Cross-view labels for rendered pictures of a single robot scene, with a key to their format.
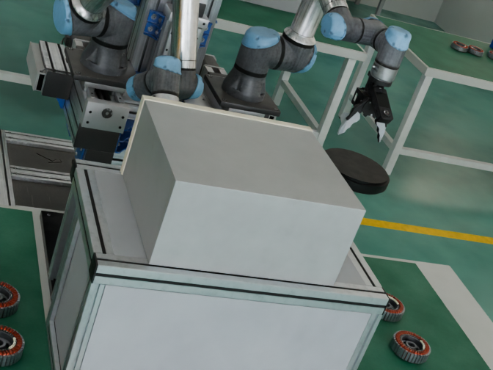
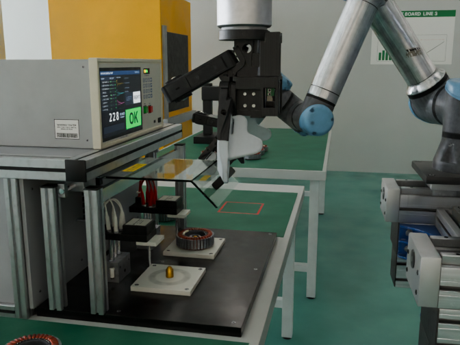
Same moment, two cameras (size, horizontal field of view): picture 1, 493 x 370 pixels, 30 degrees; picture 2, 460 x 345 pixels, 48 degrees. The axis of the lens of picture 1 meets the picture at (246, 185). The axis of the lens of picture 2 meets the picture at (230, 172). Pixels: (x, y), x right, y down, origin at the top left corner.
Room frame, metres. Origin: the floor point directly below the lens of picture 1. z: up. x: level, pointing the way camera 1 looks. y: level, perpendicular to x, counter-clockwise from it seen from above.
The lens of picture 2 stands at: (3.08, -0.88, 1.31)
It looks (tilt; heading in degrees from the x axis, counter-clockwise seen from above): 12 degrees down; 126
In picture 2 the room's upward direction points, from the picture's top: straight up
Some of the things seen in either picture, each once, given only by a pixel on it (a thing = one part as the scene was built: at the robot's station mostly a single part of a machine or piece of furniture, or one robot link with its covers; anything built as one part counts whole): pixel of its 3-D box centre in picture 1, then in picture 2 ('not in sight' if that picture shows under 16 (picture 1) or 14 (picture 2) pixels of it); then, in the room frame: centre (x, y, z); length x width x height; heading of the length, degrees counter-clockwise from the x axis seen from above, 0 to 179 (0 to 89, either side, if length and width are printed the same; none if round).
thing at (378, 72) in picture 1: (383, 71); (244, 15); (2.65, -0.26, 1.37); 0.08 x 0.08 x 0.05
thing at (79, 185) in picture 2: not in sight; (80, 179); (2.11, -0.14, 1.05); 0.06 x 0.04 x 0.04; 114
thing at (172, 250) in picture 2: not in sight; (195, 246); (2.13, 0.25, 0.78); 0.15 x 0.15 x 0.01; 24
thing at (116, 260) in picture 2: not in sight; (116, 266); (2.09, -0.03, 0.80); 0.07 x 0.05 x 0.06; 114
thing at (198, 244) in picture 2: not in sight; (195, 238); (2.13, 0.25, 0.80); 0.11 x 0.11 x 0.04
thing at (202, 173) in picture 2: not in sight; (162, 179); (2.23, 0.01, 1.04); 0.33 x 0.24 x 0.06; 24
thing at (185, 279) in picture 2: not in sight; (170, 278); (2.23, 0.03, 0.78); 0.15 x 0.15 x 0.01; 24
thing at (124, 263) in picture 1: (225, 235); (69, 143); (1.88, 0.01, 1.09); 0.68 x 0.44 x 0.05; 114
